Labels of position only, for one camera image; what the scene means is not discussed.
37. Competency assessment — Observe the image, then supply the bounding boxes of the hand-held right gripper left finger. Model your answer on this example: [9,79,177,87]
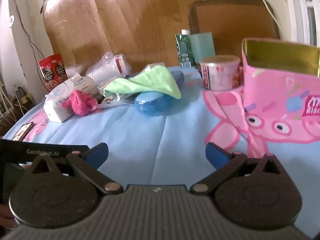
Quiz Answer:
[27,142,123,195]

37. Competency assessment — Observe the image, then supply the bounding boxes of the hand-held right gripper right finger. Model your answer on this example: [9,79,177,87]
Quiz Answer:
[191,142,284,195]

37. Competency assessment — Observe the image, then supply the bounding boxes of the pink fluffy cloth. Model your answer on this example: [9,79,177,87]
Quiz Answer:
[65,89,98,117]

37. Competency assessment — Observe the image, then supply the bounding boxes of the white blue wipes pack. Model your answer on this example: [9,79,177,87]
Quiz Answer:
[96,92,137,109]

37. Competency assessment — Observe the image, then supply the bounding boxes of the blue glasses case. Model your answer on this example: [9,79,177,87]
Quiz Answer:
[134,91,173,117]

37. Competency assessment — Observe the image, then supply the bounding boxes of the pink printed tin box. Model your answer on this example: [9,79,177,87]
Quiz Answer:
[242,37,320,144]

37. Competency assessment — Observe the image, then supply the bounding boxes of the light green cloth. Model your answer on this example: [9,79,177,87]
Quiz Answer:
[103,65,182,100]

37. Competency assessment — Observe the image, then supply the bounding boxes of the smartphone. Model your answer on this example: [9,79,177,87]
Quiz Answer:
[11,122,35,142]

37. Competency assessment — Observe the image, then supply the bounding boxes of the black power adapter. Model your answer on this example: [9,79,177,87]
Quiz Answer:
[13,86,34,106]

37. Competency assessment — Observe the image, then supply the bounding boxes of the white tissue pack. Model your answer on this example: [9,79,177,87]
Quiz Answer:
[43,72,101,123]

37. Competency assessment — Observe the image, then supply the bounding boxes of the printed blue blanket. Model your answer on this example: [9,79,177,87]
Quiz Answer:
[2,65,320,235]

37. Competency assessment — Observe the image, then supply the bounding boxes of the red snack box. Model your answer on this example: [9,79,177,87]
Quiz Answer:
[38,53,70,93]

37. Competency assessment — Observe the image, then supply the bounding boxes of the round pink label can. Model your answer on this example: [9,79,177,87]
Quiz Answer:
[200,55,241,91]

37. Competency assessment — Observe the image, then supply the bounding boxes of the plastic bag of paper cups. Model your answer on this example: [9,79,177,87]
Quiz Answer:
[86,52,132,81]

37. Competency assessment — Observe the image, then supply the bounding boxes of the teal box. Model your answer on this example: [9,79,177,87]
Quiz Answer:
[189,32,216,64]

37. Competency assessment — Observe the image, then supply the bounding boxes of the green drink carton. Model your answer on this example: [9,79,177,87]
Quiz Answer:
[174,29,196,68]

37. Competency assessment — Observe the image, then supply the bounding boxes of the wooden board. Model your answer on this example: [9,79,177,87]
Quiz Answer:
[42,0,202,68]

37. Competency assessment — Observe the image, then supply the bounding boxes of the white wire rack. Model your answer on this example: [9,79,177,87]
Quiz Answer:
[0,79,16,132]

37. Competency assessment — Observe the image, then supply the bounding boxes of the thin dark wall cable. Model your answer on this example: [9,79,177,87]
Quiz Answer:
[9,0,52,58]

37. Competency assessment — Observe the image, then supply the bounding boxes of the white cable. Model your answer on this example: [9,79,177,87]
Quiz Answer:
[247,0,280,32]

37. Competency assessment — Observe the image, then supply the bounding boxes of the white window frame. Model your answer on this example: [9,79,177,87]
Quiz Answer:
[282,0,320,48]

